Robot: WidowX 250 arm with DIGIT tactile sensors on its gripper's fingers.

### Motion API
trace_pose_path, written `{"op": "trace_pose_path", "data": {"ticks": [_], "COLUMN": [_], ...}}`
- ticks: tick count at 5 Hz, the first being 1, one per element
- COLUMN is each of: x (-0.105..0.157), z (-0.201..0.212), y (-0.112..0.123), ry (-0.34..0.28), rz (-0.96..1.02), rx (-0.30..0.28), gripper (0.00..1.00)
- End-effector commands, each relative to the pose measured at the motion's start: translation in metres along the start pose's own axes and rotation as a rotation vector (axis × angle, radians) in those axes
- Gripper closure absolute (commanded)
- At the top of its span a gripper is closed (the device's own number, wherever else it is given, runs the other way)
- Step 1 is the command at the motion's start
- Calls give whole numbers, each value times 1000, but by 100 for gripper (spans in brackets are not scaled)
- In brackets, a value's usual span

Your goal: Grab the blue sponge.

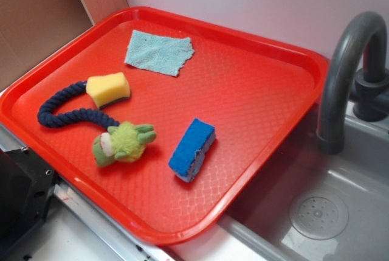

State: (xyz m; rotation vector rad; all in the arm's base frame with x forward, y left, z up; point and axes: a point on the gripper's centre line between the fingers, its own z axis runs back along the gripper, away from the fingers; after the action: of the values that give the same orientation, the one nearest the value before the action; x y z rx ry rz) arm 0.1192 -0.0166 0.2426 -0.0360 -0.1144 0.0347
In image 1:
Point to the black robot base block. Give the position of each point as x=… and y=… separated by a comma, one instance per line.
x=27, y=183

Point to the blue sponge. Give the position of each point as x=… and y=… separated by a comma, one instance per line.
x=189, y=155

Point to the yellow sponge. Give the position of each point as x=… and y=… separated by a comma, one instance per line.
x=107, y=89

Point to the red plastic tray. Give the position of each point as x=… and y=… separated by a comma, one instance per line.
x=251, y=89

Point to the light blue cloth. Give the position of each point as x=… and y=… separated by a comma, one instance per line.
x=164, y=55

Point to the green plush toy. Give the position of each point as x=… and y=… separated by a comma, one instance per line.
x=124, y=143

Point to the grey toy sink basin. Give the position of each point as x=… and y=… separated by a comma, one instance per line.
x=259, y=217

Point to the sink drain strainer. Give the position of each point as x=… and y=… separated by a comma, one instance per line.
x=318, y=215

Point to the grey toy faucet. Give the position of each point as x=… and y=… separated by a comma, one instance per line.
x=358, y=74

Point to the brown cardboard panel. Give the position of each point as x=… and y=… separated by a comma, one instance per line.
x=32, y=30

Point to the aluminium frame rail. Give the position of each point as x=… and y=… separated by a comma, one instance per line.
x=75, y=229

